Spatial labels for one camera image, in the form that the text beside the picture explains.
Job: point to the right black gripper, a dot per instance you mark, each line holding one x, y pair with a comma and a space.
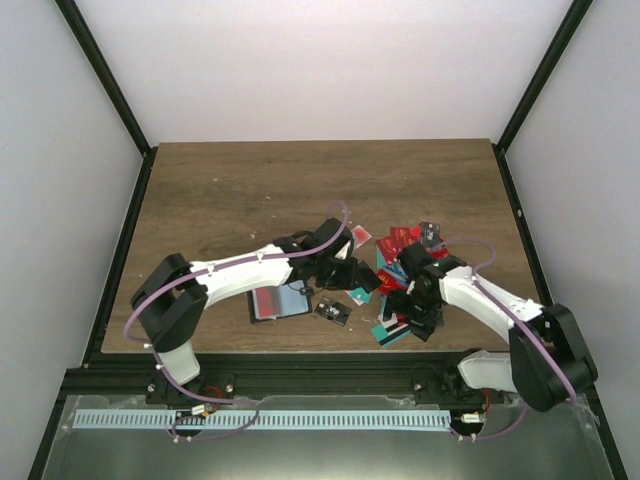
395, 305

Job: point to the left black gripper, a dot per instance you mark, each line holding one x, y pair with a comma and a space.
348, 281

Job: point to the red card with gold text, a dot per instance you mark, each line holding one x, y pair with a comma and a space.
389, 283

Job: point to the white card red circle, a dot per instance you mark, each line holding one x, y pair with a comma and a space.
360, 236

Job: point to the black vip card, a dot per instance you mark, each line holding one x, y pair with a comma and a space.
333, 311
430, 234

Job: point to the black leather card holder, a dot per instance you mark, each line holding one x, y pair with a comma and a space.
284, 301

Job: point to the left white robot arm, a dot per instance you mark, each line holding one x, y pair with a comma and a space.
168, 306

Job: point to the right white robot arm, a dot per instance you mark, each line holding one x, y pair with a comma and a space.
548, 361

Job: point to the teal card upper pile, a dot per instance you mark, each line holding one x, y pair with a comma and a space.
360, 296

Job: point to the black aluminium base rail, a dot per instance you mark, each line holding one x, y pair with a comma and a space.
428, 377

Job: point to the light blue cable duct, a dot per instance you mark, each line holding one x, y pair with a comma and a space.
303, 420

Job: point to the right black frame post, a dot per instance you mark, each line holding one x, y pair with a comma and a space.
556, 48

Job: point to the black frame post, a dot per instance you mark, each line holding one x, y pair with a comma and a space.
91, 50
556, 48

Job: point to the left black frame post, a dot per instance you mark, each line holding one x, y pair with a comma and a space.
91, 50

